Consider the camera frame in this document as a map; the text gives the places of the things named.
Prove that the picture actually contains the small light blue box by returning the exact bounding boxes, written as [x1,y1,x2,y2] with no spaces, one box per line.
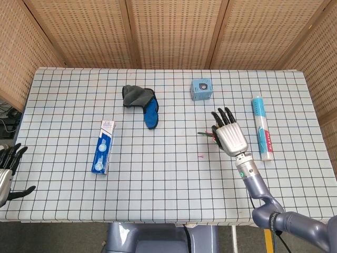
[190,77,213,102]

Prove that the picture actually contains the colourful feather shuttlecock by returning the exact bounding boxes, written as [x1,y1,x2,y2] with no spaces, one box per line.
[197,120,222,147]

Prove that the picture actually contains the grid pattern tablecloth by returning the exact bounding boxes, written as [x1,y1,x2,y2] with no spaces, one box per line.
[0,66,331,229]

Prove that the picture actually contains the blue white toothpaste box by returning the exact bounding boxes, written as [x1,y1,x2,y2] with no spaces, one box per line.
[91,120,116,175]

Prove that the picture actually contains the black cables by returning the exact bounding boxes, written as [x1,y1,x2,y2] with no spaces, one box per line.
[0,100,23,140]

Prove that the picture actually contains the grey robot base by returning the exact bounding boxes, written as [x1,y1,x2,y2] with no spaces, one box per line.
[102,222,220,253]

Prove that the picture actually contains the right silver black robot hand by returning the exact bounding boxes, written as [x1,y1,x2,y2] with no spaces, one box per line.
[211,106,250,157]

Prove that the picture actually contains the grey blue eye mask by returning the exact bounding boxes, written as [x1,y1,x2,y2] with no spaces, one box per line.
[122,84,160,130]

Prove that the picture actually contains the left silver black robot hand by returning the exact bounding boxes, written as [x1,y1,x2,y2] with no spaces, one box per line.
[0,143,36,208]

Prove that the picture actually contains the wooden rattan folding screen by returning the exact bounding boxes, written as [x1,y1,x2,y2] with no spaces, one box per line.
[0,0,337,156]

